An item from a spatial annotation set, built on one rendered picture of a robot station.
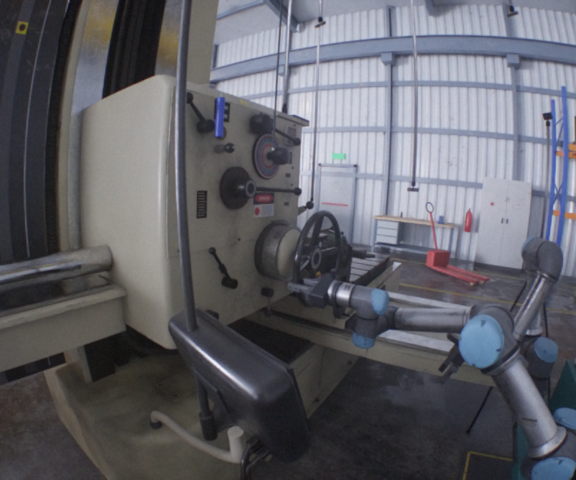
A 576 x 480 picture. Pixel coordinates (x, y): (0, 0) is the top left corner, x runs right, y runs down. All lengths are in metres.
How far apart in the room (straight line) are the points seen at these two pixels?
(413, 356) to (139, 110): 1.72
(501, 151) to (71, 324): 8.52
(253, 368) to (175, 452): 0.98
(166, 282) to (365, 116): 8.47
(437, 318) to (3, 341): 1.31
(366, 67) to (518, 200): 5.38
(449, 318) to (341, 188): 8.21
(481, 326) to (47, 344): 1.23
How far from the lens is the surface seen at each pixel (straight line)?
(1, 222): 1.41
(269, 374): 0.49
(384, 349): 1.88
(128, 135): 1.09
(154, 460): 1.47
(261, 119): 1.14
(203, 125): 0.96
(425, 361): 1.86
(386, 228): 7.85
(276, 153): 1.18
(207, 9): 2.14
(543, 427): 0.89
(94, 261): 1.19
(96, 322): 1.20
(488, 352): 0.79
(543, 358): 1.45
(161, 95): 0.97
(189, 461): 1.51
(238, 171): 1.09
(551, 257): 1.32
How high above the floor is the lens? 1.57
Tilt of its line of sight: 10 degrees down
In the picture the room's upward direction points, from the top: 3 degrees clockwise
